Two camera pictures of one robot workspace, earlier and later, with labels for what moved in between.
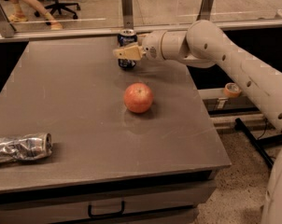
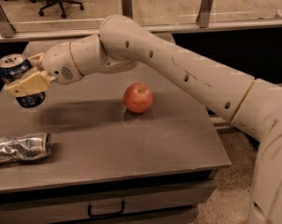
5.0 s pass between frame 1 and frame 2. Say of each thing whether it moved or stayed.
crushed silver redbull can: stayed
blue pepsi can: moved
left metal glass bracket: stayed
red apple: stayed
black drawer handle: stayed
